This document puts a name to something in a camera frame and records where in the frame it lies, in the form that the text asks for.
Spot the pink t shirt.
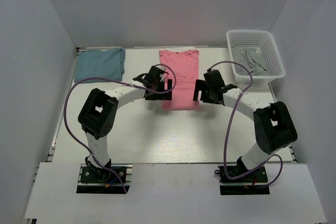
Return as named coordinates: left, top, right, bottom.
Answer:
left=159, top=49, right=199, bottom=111

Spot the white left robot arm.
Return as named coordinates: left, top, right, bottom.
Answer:
left=78, top=64, right=177, bottom=182

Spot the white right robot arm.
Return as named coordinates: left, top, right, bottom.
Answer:
left=193, top=69, right=298, bottom=182

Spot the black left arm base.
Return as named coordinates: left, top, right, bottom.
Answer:
left=76, top=157, right=132, bottom=194

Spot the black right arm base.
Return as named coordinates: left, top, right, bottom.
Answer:
left=214, top=166, right=270, bottom=196

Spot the teal folded t shirt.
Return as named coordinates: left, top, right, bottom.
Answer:
left=74, top=48, right=125, bottom=83

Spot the grey t shirt in basket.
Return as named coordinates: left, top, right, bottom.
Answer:
left=232, top=47, right=269, bottom=76

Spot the white plastic basket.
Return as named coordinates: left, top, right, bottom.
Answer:
left=226, top=29, right=286, bottom=86

